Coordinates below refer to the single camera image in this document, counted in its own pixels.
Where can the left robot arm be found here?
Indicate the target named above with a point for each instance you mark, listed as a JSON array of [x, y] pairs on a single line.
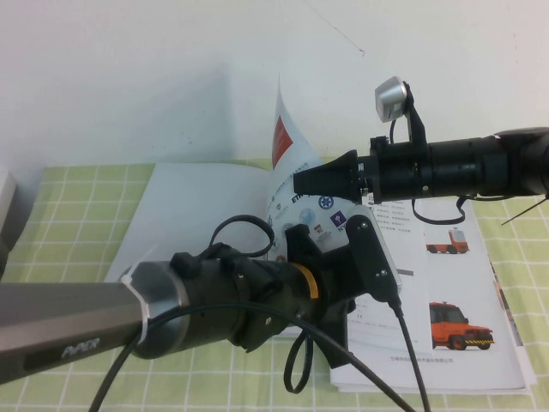
[[64, 317]]

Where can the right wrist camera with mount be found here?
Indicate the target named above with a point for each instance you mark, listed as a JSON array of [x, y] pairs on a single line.
[[390, 98]]

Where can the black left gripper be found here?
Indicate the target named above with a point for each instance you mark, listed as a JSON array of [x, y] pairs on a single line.
[[334, 274]]

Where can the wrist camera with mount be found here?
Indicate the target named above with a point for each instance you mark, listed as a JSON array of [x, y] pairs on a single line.
[[369, 253], [390, 98]]

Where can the white product catalogue book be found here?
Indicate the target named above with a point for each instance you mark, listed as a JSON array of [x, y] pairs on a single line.
[[450, 279]]

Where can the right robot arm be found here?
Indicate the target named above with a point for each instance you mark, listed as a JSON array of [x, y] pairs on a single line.
[[493, 167]]

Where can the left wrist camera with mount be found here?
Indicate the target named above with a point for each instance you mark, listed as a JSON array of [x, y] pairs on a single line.
[[369, 253]]

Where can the green checked tablecloth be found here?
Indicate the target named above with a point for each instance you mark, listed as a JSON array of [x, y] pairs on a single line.
[[64, 206]]

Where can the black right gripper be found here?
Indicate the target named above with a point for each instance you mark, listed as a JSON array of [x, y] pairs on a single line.
[[399, 171]]

